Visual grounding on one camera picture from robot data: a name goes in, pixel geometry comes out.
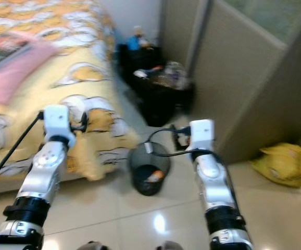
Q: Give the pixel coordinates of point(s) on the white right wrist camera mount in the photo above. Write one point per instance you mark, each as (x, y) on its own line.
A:
(201, 133)

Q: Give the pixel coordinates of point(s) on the yellow cartoon print blanket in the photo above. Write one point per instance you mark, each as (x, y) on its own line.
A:
(93, 67)

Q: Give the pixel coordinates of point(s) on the black mesh waste basket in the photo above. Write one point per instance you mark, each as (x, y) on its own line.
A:
(140, 161)

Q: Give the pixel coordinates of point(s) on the pink pillow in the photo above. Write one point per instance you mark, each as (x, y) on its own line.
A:
(10, 78)

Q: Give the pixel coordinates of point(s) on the grey robot left foot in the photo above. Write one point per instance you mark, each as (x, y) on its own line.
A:
(94, 246)

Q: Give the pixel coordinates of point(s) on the yellow bag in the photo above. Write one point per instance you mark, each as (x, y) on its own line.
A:
(283, 164)

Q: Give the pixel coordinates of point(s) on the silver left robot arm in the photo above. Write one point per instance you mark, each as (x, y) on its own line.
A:
(46, 172)

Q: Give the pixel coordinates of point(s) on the grey robot foot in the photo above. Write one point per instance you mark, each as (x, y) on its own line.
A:
(94, 246)
(170, 246)

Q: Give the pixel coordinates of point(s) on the dark red cover book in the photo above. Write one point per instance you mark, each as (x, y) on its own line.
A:
(10, 49)

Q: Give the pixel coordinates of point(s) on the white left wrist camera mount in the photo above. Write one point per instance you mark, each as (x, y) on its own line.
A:
(59, 120)

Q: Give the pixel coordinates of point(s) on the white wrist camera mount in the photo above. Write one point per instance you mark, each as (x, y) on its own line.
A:
(59, 120)
(201, 133)

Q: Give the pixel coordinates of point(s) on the beige wardrobe door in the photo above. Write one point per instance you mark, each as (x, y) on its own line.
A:
(239, 83)

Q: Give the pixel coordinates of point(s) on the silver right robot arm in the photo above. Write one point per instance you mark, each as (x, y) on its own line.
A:
(215, 187)

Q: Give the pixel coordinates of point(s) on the grey robot right foot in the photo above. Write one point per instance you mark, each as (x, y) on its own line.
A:
(170, 246)

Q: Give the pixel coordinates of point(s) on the small orange bottle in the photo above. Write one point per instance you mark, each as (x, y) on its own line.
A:
(154, 176)

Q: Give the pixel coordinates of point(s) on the black nightstand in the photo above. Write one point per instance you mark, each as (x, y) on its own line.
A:
(127, 65)

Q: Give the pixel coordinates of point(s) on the small blue toy figure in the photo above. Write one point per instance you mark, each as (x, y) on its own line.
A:
(137, 40)

